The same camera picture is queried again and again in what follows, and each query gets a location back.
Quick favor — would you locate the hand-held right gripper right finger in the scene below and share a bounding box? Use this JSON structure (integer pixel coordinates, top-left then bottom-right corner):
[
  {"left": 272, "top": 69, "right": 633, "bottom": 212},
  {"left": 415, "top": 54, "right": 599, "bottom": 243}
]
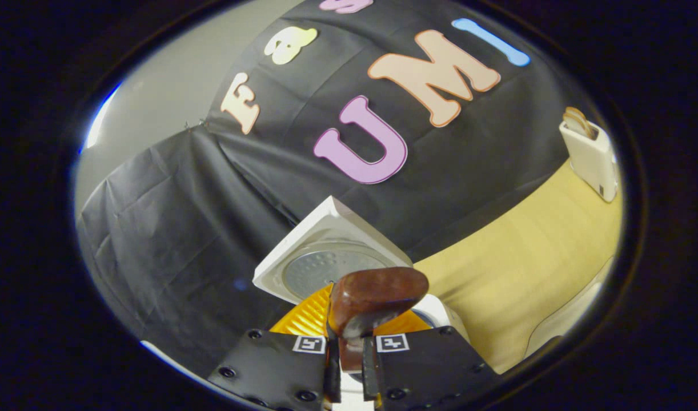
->
[{"left": 363, "top": 308, "right": 501, "bottom": 411}]

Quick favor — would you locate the clear container of rice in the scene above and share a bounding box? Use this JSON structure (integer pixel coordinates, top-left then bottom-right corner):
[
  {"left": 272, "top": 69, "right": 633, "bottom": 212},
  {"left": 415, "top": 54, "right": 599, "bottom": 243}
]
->
[{"left": 523, "top": 257, "right": 618, "bottom": 360}]

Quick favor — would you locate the toasted bread slice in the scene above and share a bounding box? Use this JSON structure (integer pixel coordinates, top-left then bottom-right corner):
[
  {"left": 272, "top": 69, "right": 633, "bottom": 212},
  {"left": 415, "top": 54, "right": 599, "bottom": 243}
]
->
[
  {"left": 566, "top": 107, "right": 598, "bottom": 135},
  {"left": 563, "top": 112, "right": 592, "bottom": 139}
]

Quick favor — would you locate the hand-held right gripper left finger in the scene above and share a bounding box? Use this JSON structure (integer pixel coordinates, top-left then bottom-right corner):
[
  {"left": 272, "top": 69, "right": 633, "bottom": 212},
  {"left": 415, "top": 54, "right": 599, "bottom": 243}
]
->
[{"left": 207, "top": 284, "right": 341, "bottom": 411}]

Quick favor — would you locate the white rice cooker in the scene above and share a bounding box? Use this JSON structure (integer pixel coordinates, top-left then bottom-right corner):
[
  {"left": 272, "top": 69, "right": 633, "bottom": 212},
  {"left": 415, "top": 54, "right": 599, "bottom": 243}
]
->
[{"left": 252, "top": 196, "right": 470, "bottom": 343}]

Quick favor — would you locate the brown wooden spoon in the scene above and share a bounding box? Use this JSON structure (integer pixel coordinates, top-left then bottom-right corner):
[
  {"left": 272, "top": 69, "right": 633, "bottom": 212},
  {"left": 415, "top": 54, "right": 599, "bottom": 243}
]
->
[{"left": 327, "top": 267, "right": 430, "bottom": 372}]

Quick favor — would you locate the black backdrop cloth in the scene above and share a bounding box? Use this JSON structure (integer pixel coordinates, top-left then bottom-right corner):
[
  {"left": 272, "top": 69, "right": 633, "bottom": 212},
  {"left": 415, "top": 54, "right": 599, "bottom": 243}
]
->
[{"left": 75, "top": 0, "right": 589, "bottom": 377}]

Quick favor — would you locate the white toaster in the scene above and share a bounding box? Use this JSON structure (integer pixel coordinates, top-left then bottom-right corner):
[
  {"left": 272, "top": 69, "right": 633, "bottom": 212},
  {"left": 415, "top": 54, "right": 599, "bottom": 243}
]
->
[{"left": 559, "top": 117, "right": 619, "bottom": 203}]

